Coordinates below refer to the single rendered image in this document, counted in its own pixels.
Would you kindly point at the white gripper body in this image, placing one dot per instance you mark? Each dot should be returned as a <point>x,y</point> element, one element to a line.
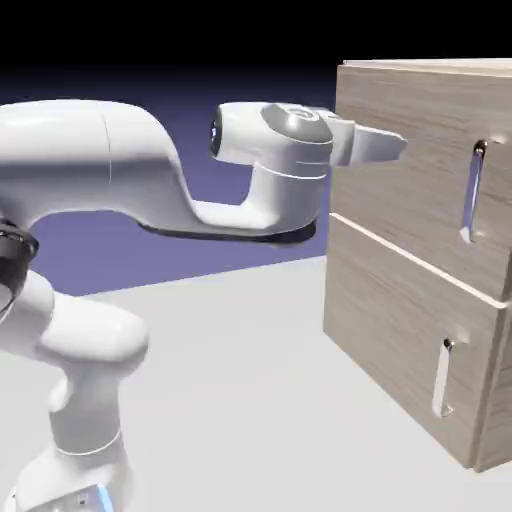
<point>372,146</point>

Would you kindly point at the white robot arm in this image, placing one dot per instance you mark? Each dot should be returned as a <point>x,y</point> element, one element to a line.
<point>132,160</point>

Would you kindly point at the light wood cabinet door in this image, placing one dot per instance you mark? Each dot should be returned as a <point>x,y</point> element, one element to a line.
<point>384,320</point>
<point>392,168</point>

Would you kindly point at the light wood cabinet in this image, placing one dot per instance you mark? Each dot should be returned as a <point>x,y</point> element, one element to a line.
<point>400,200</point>

